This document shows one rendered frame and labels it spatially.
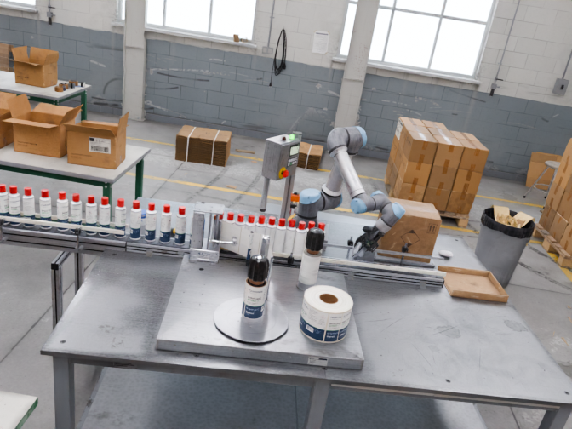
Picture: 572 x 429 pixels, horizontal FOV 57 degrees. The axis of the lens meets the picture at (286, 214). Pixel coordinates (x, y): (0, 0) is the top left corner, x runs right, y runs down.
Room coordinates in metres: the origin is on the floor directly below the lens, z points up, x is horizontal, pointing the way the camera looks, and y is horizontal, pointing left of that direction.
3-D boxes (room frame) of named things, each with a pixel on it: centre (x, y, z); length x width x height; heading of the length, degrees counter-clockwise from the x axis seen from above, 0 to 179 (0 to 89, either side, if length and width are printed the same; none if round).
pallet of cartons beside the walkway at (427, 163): (6.03, -1.61, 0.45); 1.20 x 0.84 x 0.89; 0
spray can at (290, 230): (2.42, -0.04, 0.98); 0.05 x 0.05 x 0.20
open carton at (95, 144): (3.65, 1.44, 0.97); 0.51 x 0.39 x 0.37; 4
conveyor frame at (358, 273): (2.42, -0.05, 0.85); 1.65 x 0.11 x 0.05; 95
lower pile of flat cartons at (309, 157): (6.92, -0.03, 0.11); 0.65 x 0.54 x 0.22; 86
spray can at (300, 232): (2.41, -0.09, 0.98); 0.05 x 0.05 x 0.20
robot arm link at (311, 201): (2.77, -0.12, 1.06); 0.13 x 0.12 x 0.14; 128
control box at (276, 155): (2.49, 0.07, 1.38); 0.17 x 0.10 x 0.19; 150
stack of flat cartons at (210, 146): (6.46, 1.18, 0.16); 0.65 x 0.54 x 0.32; 93
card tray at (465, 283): (2.50, -1.04, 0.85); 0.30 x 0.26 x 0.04; 95
